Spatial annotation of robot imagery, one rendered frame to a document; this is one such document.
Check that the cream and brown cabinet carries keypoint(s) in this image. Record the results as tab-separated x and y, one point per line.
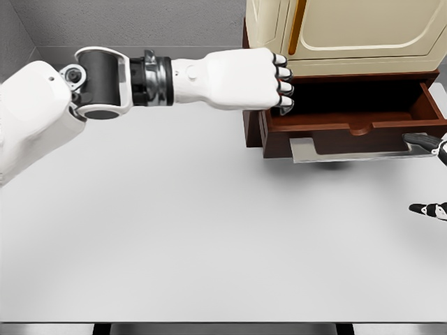
349	35

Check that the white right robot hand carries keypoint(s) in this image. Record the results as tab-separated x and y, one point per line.
422	140

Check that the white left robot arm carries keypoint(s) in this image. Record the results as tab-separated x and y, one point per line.
31	104

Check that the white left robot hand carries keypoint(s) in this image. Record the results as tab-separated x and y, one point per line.
241	80

